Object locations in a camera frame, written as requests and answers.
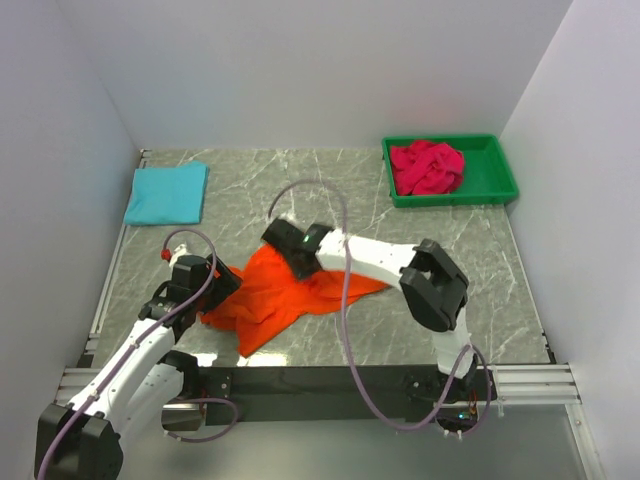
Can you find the orange t shirt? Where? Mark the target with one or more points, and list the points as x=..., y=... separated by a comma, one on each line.
x=270, y=299

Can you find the crumpled pink t shirt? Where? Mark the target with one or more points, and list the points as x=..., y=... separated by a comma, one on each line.
x=426, y=168

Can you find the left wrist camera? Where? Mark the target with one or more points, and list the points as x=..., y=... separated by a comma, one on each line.
x=171, y=256

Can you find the aluminium frame rail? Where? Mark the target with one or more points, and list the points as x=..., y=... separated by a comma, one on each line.
x=538, y=384

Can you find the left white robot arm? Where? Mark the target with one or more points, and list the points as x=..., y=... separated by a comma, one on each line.
x=86, y=437

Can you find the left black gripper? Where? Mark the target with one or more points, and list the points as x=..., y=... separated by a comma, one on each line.
x=225, y=284

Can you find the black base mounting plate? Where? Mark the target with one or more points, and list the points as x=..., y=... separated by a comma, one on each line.
x=405, y=394

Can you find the folded light blue t shirt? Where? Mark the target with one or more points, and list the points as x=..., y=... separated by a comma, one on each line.
x=167, y=195

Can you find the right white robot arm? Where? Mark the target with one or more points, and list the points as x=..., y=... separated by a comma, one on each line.
x=434, y=288

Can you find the green plastic bin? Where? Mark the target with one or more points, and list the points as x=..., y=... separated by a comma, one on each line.
x=488, y=178

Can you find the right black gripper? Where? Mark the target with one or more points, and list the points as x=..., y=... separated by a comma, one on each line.
x=301, y=272

